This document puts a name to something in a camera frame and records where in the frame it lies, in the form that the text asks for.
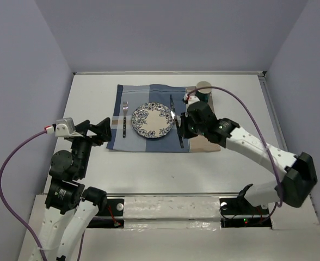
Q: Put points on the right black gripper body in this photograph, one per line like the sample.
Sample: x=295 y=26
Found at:
x=190 y=129

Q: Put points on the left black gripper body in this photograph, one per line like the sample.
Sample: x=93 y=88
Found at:
x=82 y=145

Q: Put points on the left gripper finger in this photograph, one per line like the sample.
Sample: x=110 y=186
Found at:
x=101 y=131
x=82 y=128

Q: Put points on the blue beige plaid cloth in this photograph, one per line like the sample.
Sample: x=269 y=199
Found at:
x=133 y=142

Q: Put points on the paper cup green base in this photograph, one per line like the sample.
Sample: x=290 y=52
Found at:
x=203 y=91

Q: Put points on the steak knife patterned handle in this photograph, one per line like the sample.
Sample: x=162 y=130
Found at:
x=175 y=120

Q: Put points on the silver fork patterned handle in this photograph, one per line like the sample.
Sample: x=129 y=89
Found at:
x=125 y=111

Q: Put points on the blue floral ceramic plate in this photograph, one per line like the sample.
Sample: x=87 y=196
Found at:
x=152 y=120

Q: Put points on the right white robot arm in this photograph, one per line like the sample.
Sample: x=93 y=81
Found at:
x=295 y=175

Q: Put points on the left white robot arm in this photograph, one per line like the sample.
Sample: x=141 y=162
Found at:
x=69 y=205

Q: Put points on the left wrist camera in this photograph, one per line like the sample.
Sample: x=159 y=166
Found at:
x=63 y=128

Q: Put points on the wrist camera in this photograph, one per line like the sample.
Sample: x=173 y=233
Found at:
x=190 y=99
x=63 y=128

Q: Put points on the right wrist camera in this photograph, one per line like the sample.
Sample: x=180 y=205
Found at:
x=190 y=99

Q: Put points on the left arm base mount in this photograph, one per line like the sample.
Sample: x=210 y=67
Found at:
x=112 y=215

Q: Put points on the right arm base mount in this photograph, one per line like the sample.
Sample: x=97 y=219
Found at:
x=238 y=213

